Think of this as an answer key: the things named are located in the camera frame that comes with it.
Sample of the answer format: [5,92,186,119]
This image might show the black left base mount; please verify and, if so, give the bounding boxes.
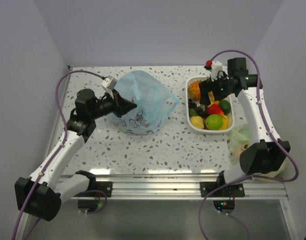
[75,170,113,199]

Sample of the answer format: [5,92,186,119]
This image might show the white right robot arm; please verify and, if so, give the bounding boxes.
[199,57,291,197]

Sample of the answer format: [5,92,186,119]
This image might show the left round controller board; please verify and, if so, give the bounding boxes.
[77,199,104,215]

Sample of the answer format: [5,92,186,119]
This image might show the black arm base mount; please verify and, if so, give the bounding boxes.
[199,170,246,198]

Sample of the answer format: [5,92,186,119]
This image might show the white perforated plastic basket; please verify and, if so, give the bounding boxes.
[185,76,235,135]

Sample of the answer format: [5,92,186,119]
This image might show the yellow fake banana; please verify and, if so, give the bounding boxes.
[208,91,218,105]

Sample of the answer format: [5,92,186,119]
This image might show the round controller board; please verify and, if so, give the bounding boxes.
[77,199,104,215]
[213,200,236,214]

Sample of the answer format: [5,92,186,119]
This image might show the dark green fake lime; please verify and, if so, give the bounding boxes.
[218,99,232,115]

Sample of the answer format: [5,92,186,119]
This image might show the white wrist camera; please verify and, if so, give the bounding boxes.
[101,75,118,97]
[204,60,223,82]

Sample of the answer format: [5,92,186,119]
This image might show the dark purple fake grapes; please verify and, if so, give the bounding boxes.
[187,98,206,117]

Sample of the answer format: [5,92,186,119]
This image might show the bright green fake apple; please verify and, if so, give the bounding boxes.
[205,114,223,131]

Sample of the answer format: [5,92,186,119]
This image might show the pale green plastic bag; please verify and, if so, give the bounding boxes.
[229,123,288,182]

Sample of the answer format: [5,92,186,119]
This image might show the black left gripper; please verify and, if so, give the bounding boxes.
[89,88,137,120]

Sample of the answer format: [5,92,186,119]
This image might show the orange fake pineapple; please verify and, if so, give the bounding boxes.
[188,81,201,101]

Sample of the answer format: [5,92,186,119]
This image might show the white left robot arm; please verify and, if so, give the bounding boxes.
[14,88,137,221]

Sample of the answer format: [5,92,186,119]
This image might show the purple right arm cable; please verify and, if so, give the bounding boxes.
[198,49,300,240]

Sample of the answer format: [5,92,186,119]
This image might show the right round controller board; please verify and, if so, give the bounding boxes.
[213,200,236,214]

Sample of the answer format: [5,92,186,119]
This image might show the aluminium front rail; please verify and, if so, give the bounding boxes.
[58,173,289,201]

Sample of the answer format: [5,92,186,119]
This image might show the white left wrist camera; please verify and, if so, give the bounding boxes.
[101,75,118,97]

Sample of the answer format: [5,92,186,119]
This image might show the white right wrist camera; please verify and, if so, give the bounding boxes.
[204,60,223,82]

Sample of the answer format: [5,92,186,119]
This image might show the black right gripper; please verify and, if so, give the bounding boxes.
[199,71,234,106]

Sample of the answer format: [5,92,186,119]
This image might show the light blue plastic bag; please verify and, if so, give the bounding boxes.
[108,70,179,136]

